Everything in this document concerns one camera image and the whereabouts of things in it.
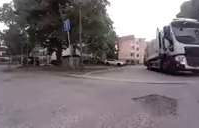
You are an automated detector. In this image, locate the white car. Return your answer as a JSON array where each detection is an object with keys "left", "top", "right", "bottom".
[{"left": 103, "top": 58, "right": 127, "bottom": 67}]

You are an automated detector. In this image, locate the pale kerb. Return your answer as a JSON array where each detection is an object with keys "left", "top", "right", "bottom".
[{"left": 60, "top": 66, "right": 191, "bottom": 86}]

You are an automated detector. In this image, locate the pink apartment building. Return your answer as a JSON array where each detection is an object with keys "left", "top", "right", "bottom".
[{"left": 116, "top": 34, "right": 148, "bottom": 65}]

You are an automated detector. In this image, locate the tall pole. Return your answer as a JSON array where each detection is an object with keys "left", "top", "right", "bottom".
[{"left": 78, "top": 0, "right": 85, "bottom": 67}]

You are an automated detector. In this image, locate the grey asphalt road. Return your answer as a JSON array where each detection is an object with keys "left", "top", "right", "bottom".
[{"left": 0, "top": 63, "right": 199, "bottom": 128}]

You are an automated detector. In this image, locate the blue sign on pole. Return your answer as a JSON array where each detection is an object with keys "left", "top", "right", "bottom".
[{"left": 63, "top": 18, "right": 73, "bottom": 68}]

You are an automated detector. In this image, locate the cluster of large trees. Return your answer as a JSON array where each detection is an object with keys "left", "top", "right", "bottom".
[{"left": 0, "top": 0, "right": 119, "bottom": 68}]

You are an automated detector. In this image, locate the white lorry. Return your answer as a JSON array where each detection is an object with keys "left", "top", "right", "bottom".
[{"left": 144, "top": 17, "right": 199, "bottom": 76}]

